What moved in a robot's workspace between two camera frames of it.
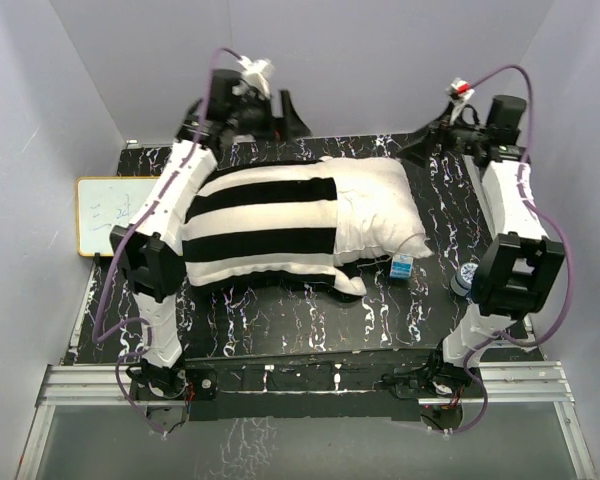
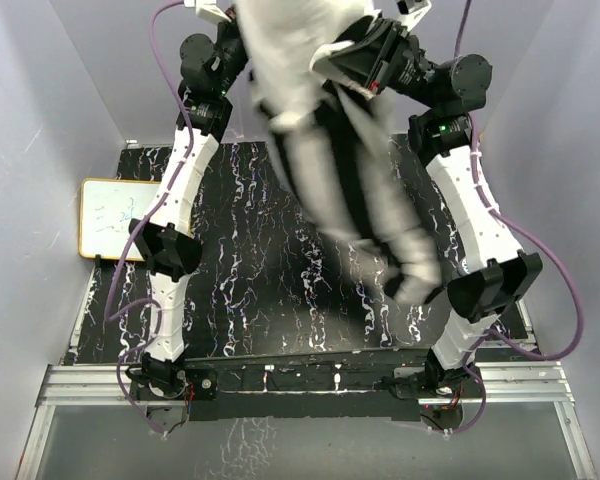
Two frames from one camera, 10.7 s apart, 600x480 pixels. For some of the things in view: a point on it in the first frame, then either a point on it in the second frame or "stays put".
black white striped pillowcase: x=266 y=224 -> x=344 y=176
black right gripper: x=439 y=134 -> x=376 y=62
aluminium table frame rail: x=538 y=383 stays put
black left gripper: x=290 y=127 -> x=232 y=26
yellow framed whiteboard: x=103 y=202 stays put
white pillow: x=377 y=212 -> x=285 y=45
